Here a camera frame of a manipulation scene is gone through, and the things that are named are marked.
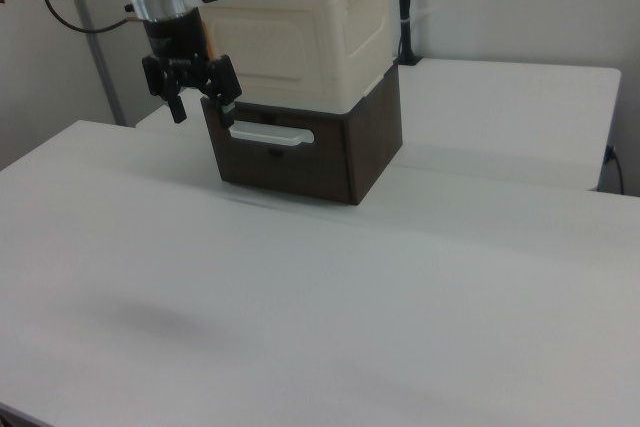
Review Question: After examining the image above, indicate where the cream plastic cabinet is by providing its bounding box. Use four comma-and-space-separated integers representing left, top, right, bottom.
192, 0, 392, 117

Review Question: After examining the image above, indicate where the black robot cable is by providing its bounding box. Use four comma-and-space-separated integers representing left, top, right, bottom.
42, 0, 147, 35

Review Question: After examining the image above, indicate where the white drawer handle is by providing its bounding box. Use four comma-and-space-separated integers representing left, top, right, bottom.
227, 119, 316, 146

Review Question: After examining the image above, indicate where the black camera stand pole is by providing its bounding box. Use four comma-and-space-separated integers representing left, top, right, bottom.
394, 0, 423, 67

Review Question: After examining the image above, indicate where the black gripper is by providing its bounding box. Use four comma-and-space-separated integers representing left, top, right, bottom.
141, 10, 244, 131

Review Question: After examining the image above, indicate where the grey metal partition post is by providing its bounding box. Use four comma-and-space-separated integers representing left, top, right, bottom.
74, 0, 128, 127

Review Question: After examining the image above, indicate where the dark brown drawer box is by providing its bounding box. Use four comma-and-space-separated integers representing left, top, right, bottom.
199, 64, 404, 207

